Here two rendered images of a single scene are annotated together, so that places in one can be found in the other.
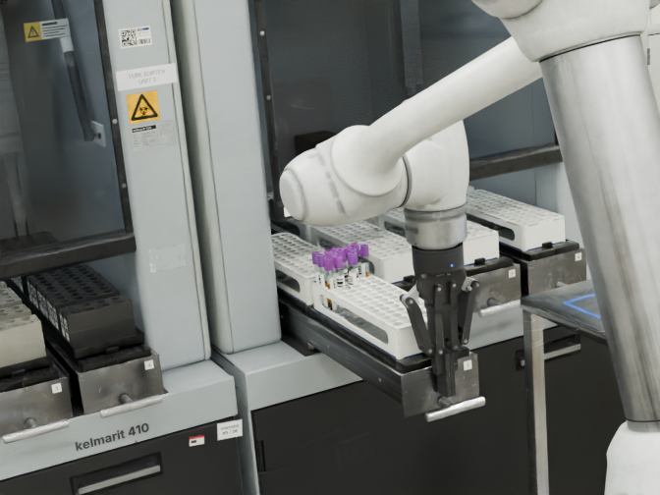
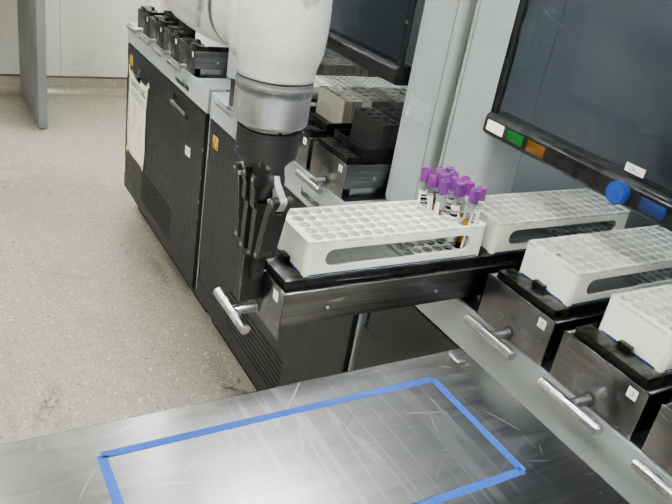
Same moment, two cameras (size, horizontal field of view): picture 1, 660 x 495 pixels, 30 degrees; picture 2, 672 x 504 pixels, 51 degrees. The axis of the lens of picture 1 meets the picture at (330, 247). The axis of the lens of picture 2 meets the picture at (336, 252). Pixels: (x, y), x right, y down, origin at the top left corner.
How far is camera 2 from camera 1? 1.98 m
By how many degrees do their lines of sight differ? 76
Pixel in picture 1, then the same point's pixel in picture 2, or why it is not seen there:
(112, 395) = (321, 172)
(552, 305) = (419, 365)
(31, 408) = not seen: hidden behind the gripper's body
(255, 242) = (473, 143)
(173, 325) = (403, 170)
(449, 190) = (235, 45)
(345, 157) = not seen: outside the picture
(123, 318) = (376, 135)
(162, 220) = (425, 73)
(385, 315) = (321, 211)
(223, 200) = (466, 84)
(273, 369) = not seen: hidden behind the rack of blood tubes
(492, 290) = (597, 386)
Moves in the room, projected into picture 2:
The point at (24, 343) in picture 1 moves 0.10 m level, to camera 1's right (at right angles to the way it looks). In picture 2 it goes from (335, 110) to (338, 124)
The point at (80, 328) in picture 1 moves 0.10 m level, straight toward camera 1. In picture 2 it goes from (357, 123) to (309, 119)
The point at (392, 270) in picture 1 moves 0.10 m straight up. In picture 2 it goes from (531, 262) to (552, 197)
